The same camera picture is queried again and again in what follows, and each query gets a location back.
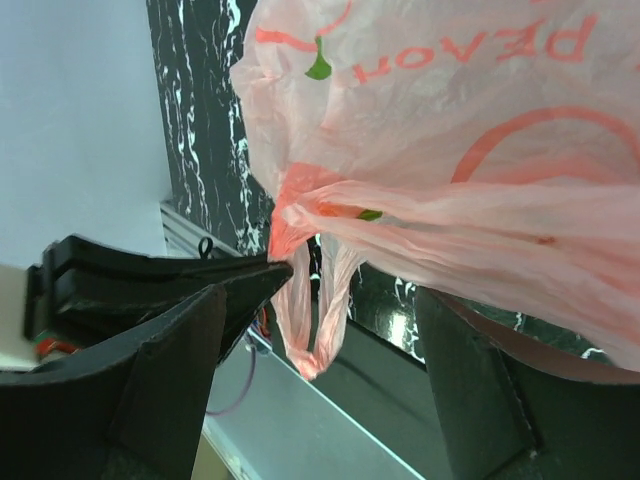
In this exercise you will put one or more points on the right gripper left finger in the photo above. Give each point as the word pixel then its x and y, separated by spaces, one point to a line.
pixel 131 407

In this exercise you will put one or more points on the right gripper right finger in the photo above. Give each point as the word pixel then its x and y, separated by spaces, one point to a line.
pixel 512 407

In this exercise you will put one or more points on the pink plastic bag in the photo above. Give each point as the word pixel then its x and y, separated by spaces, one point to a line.
pixel 486 149

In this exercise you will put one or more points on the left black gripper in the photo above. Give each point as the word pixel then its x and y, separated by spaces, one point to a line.
pixel 86 292

